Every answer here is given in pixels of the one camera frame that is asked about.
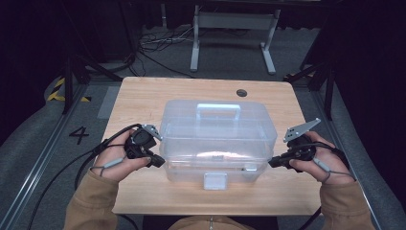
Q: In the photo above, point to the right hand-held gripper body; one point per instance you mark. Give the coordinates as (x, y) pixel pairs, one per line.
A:
(301, 150)

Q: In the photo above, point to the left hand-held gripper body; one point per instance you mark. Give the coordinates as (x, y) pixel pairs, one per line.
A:
(142, 143)

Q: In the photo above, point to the clear plastic storage box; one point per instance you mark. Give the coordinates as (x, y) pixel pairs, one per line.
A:
(217, 140)

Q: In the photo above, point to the person's right hand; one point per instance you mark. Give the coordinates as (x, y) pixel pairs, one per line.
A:
(328, 166)

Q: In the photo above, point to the person's left hand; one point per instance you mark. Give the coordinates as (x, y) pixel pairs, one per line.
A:
(110, 159)

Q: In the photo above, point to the black tripod stand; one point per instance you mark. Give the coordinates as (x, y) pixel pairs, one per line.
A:
(67, 86)
(328, 86)

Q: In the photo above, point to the person's torso tan jacket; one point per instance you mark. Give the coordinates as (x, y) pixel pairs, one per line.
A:
(210, 223)

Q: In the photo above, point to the yellow black floor tape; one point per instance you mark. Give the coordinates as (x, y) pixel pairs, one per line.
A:
(54, 95)

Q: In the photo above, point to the white metal desk frame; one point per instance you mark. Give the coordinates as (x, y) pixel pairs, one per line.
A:
(236, 21)

